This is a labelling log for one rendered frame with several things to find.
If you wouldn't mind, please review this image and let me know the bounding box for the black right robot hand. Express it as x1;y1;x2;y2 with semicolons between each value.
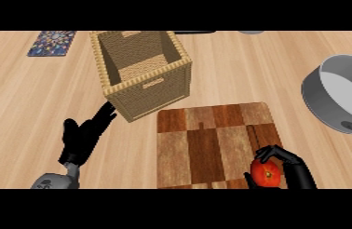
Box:
242;144;319;190

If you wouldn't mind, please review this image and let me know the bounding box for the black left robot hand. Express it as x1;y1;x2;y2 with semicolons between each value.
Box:
57;101;118;168

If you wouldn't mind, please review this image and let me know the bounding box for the red tomato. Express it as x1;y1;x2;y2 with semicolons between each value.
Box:
248;159;283;188

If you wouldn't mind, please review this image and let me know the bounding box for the brown checkered wooden cutting board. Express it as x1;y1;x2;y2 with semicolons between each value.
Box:
155;101;288;190

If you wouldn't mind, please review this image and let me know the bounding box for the grey metal pot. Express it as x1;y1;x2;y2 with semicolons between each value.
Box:
300;54;352;135

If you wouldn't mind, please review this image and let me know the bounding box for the tall wicker basket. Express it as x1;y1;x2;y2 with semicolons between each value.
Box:
87;31;193;124

